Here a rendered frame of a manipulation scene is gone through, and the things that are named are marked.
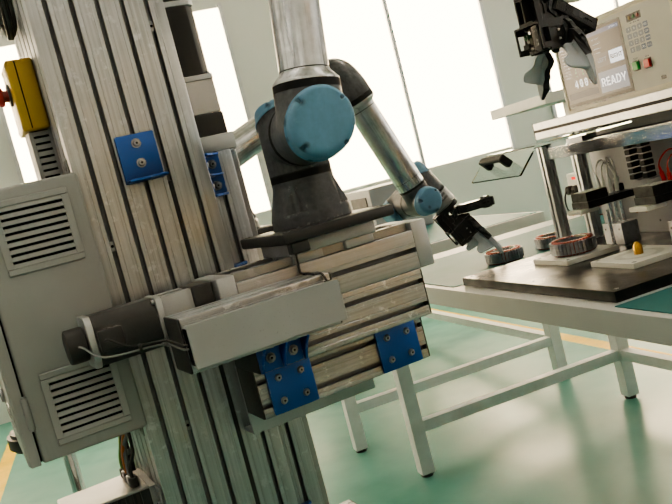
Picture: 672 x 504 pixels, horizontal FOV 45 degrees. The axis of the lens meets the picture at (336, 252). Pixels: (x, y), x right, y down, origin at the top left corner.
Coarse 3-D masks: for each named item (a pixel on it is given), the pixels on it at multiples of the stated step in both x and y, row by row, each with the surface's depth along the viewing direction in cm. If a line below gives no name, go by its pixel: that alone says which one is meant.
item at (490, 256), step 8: (504, 248) 238; (512, 248) 230; (520, 248) 231; (488, 256) 232; (496, 256) 230; (504, 256) 229; (512, 256) 229; (520, 256) 231; (488, 264) 233; (496, 264) 231
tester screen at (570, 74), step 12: (612, 24) 184; (588, 36) 193; (600, 36) 189; (612, 36) 185; (600, 48) 190; (612, 48) 186; (624, 60) 183; (564, 72) 205; (576, 72) 200; (588, 96) 199; (600, 96) 194
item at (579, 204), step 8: (584, 192) 198; (592, 192) 197; (600, 192) 198; (608, 192) 204; (624, 192) 199; (632, 192) 200; (576, 200) 200; (584, 200) 197; (592, 200) 197; (600, 200) 197; (608, 200) 198; (616, 200) 199; (576, 208) 201; (584, 208) 198; (592, 208) 197; (616, 208) 202; (616, 216) 203; (624, 216) 200
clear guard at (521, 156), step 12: (576, 132) 212; (588, 132) 189; (540, 144) 185; (516, 156) 191; (528, 156) 185; (480, 168) 206; (504, 168) 193; (516, 168) 187; (480, 180) 202; (492, 180) 197
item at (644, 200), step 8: (648, 184) 178; (656, 184) 174; (664, 184) 174; (640, 192) 177; (648, 192) 175; (656, 192) 174; (664, 192) 174; (640, 200) 178; (648, 200) 175; (656, 200) 173; (664, 200) 174; (632, 208) 178; (640, 208) 175; (648, 208) 173; (656, 208) 174
